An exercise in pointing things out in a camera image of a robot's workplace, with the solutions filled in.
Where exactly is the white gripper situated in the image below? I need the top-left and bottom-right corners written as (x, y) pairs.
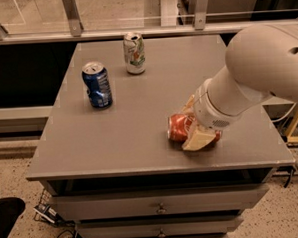
top-left (181, 79), bottom-right (241, 151)

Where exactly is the yellow metal frame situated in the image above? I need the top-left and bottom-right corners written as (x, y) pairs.
top-left (284, 109), bottom-right (298, 144)

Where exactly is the metal glass railing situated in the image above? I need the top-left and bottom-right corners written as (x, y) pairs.
top-left (0, 0), bottom-right (298, 44)

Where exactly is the white green soda can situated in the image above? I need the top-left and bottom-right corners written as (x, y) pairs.
top-left (123, 32), bottom-right (146, 75)

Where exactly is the red Coca-Cola can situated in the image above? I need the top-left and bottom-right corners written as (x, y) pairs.
top-left (167, 113), bottom-right (221, 142)

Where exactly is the wire basket with items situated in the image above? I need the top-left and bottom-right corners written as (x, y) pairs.
top-left (34, 190), bottom-right (62, 226)

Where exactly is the middle grey drawer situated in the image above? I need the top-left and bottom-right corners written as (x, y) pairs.
top-left (77, 216), bottom-right (243, 238)

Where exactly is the blue Pepsi can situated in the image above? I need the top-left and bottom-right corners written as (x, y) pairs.
top-left (82, 61), bottom-right (113, 109)

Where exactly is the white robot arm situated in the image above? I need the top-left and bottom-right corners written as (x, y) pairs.
top-left (182, 24), bottom-right (298, 151)

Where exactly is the grey drawer cabinet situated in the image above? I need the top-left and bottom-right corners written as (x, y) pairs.
top-left (28, 35), bottom-right (293, 238)

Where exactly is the top grey drawer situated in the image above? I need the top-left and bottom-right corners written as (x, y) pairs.
top-left (49, 184), bottom-right (269, 221)

